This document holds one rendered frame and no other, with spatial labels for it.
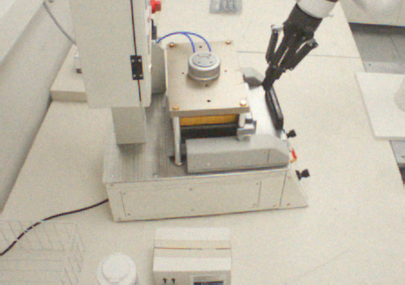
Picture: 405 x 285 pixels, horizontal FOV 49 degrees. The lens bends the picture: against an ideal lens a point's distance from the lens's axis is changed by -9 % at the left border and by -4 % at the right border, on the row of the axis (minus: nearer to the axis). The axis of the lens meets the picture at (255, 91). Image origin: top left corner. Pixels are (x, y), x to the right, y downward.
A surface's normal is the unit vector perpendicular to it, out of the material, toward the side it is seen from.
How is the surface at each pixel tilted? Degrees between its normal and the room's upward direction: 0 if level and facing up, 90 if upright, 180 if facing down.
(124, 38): 90
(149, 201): 90
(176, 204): 90
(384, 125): 0
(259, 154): 90
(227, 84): 0
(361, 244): 0
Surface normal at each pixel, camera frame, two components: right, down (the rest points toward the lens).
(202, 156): 0.18, 0.63
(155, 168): 0.07, -0.78
